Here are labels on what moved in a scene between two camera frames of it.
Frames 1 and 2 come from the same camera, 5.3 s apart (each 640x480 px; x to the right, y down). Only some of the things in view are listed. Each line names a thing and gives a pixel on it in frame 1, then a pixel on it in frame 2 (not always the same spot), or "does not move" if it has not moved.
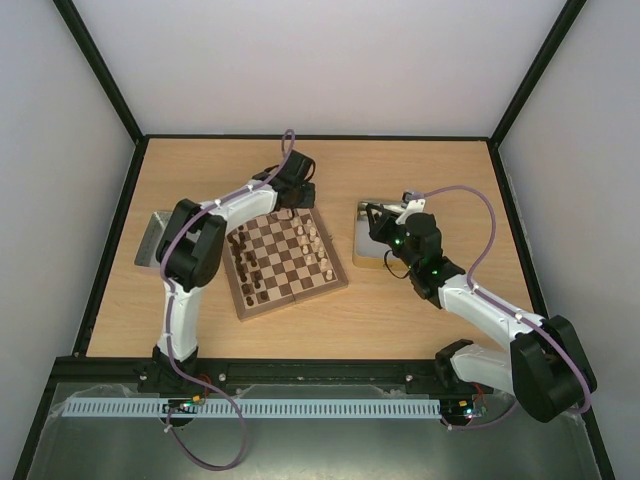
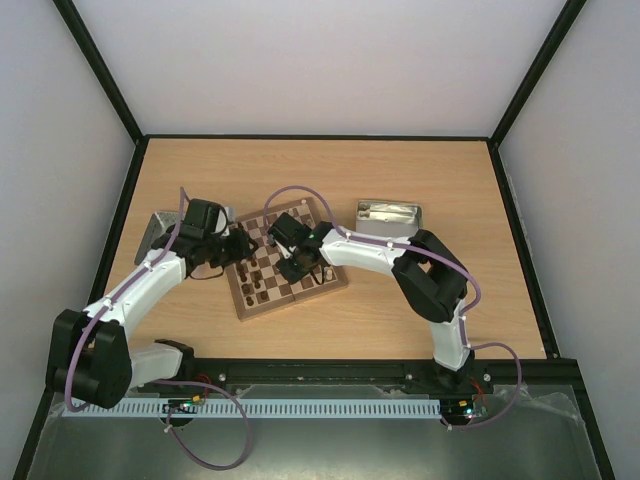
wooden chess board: [273, 263] does not move
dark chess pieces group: [245, 267] does not move
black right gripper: [386, 226] to [291, 267]
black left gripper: [309, 202] to [241, 248]
